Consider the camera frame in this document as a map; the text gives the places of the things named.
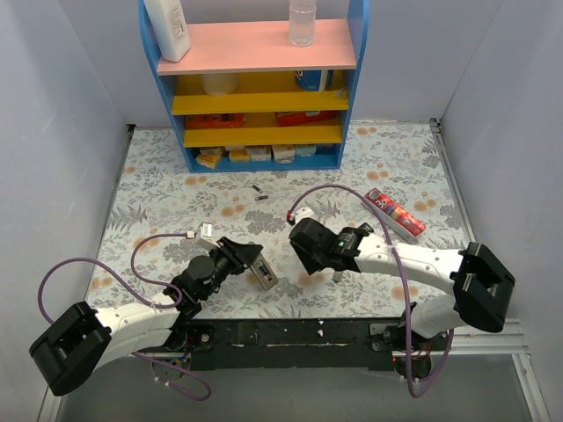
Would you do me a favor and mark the white air conditioner remote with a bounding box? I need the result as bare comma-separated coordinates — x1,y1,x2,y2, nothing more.
250,254,278,291

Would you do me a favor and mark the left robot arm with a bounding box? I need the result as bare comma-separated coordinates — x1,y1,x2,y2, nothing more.
29,231,278,397

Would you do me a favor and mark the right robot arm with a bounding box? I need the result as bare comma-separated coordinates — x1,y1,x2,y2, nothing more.
289,218,515,350

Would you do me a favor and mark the black TV remote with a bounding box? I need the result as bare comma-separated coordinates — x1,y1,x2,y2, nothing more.
359,222,374,233

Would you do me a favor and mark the red toothpaste box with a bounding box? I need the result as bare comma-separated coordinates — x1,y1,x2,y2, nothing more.
365,188,426,244

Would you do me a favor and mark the teal white small box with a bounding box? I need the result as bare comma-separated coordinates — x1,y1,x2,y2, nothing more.
294,144,317,157

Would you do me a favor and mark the yellow white small box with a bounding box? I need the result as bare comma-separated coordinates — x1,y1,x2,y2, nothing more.
229,149,251,163

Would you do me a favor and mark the white orange small carton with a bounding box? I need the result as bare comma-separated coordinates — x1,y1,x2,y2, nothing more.
271,144,296,164

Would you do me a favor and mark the floral patterned table mat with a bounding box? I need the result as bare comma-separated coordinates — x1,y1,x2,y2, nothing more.
87,123,469,318

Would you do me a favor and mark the yellow red small box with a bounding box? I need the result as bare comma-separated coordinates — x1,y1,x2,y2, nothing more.
196,147,224,169

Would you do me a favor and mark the red orange box right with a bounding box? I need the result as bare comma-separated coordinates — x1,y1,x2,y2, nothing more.
274,110,338,127

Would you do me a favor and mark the orange box left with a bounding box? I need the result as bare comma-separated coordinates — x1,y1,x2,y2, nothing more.
185,113,245,129

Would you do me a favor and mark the blue wooden shelf unit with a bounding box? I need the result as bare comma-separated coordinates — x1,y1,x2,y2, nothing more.
138,1,370,173

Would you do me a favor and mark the blue white round container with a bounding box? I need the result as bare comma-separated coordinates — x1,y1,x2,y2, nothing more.
295,70,333,92

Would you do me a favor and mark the white cylindrical container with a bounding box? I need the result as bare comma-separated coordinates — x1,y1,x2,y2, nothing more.
201,73,238,96

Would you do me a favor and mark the clear plastic water bottle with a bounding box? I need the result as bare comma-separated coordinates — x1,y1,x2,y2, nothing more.
289,0,317,47

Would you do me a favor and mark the white plastic bottle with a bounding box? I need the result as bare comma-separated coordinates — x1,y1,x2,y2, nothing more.
143,0,192,62

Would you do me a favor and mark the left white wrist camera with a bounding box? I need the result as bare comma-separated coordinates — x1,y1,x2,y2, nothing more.
184,222,219,251

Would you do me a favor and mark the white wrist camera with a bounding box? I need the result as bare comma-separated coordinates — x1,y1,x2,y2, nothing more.
184,222,219,251
286,207,315,226

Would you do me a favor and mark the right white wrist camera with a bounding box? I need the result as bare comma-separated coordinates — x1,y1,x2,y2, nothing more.
286,207,315,226

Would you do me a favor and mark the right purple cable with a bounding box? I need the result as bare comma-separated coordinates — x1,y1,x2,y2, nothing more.
292,184,454,399

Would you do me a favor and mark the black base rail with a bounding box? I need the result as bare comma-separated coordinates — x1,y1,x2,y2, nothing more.
153,305,436,374

